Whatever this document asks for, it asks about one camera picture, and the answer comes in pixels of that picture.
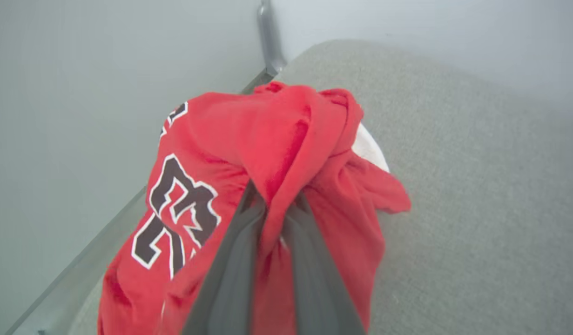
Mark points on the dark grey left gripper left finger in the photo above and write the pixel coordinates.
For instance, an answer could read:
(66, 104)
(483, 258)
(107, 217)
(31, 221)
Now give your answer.
(230, 279)

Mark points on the red jersey with black number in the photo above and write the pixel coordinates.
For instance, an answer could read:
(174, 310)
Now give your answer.
(286, 135)

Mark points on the grey metal pipe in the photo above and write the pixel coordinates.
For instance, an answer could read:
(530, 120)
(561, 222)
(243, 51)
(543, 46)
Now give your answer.
(270, 42)

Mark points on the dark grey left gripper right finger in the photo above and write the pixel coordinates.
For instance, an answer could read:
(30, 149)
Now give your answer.
(319, 288)

